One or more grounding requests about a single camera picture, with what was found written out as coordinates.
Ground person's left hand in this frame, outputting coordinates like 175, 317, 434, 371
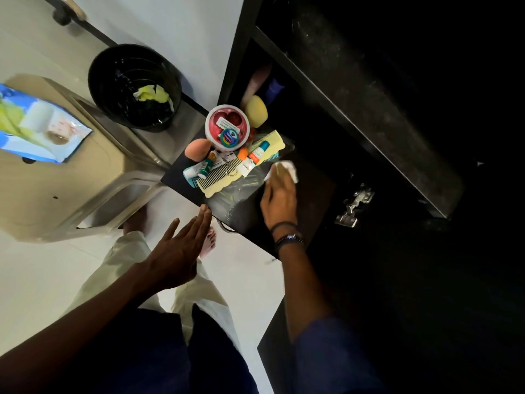
144, 204, 212, 292

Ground person's right hand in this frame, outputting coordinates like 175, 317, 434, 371
260, 163, 298, 230

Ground white wipe cloth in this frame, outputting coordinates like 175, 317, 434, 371
264, 160, 299, 184

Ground person's right forearm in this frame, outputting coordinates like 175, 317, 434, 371
278, 241, 331, 343

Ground person's left forearm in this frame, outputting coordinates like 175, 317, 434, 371
0, 260, 165, 383

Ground clear plastic pouch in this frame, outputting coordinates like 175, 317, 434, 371
207, 141, 297, 227

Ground black wristband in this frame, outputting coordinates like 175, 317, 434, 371
269, 221, 299, 235

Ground person's left foot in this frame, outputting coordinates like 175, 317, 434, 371
122, 206, 149, 237

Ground person's foot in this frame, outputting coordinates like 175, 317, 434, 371
122, 206, 149, 237
199, 227, 217, 260

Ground person's right foot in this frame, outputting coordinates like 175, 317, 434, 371
199, 227, 217, 260

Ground white tube with teal cap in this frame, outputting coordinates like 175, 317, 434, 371
237, 140, 270, 178

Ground small metal scissors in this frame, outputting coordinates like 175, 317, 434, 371
221, 152, 240, 178

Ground dark wristwatch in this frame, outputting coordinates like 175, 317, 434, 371
274, 234, 305, 255

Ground yellow wide comb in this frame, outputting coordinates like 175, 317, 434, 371
196, 130, 286, 199

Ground teal comb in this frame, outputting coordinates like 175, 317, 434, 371
183, 151, 280, 189

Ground beige trousers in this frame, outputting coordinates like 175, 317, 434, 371
61, 231, 243, 354

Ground small tube with green cap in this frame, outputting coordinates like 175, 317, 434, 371
197, 151, 217, 179

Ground round jar with red lid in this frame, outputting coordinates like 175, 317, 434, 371
204, 104, 251, 152

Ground peach makeup sponge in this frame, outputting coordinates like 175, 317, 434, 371
184, 138, 212, 163

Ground yellow round sponge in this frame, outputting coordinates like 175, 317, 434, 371
244, 95, 269, 129

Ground metal cabinet hinge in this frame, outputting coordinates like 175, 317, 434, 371
334, 184, 375, 228

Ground blue bottle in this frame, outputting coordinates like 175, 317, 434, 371
262, 78, 286, 106

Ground pink bottle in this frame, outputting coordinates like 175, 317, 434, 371
240, 63, 274, 110

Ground dark blue shirt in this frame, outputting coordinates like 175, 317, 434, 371
57, 303, 388, 394

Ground beige plastic stool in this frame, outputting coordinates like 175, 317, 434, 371
0, 73, 174, 243

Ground crumpled yellow-green wipe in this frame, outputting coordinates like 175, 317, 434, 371
133, 84, 174, 112

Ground black cabinet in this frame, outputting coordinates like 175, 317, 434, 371
217, 0, 525, 394

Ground black trash bin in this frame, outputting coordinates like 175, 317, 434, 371
88, 44, 183, 133

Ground blue wet wipes packet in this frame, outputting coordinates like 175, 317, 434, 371
0, 83, 93, 164

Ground black door stopper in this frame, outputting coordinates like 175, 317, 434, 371
52, 0, 88, 27

